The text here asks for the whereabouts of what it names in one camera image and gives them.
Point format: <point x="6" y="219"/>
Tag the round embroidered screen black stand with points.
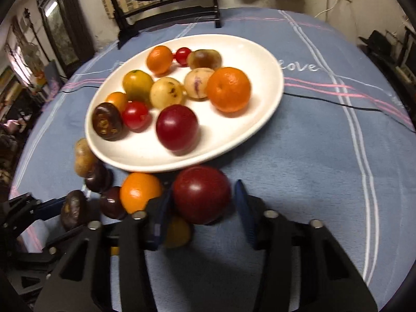
<point x="172" y="13"/>

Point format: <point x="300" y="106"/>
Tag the red cherry tomato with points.
<point x="136" y="115"/>
<point x="183" y="55"/>

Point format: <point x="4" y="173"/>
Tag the tan brown round fruit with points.
<point x="83" y="166"/>
<point x="82" y="148"/>

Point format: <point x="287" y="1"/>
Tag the black hat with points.
<point x="377" y="39"/>

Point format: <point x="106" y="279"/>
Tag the yellow green round fruit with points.
<point x="114" y="250"/>
<point x="178" y="232"/>

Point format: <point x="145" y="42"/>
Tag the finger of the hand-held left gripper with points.
<point x="48" y="250"/>
<point x="48" y="207"/>

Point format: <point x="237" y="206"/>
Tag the dark purple plum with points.
<point x="112" y="202"/>
<point x="97" y="177"/>

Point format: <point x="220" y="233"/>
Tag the small orange kumquat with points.
<point x="117" y="100"/>

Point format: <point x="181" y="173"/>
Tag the yellow green-topped citrus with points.
<point x="137" y="85"/>

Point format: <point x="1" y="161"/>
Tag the grey chair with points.
<point x="53" y="74"/>

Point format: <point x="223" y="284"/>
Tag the dark carved wooden frame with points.
<point x="58" y="32"/>

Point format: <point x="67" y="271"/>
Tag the black desk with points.
<point x="383" y="68"/>

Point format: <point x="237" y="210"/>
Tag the brownish purple pepino melon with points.
<point x="204" y="59"/>

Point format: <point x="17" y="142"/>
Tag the yellow spotted pepino melon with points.
<point x="166" y="92"/>

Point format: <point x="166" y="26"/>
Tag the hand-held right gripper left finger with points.
<point x="161" y="214"/>

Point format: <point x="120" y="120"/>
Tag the large orange mandarin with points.
<point x="228" y="89"/>

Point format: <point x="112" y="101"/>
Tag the white oval plate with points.
<point x="227" y="130"/>

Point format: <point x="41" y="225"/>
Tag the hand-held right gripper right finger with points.
<point x="243" y="208"/>

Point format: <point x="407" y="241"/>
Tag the blue striped tablecloth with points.
<point x="292" y="169"/>

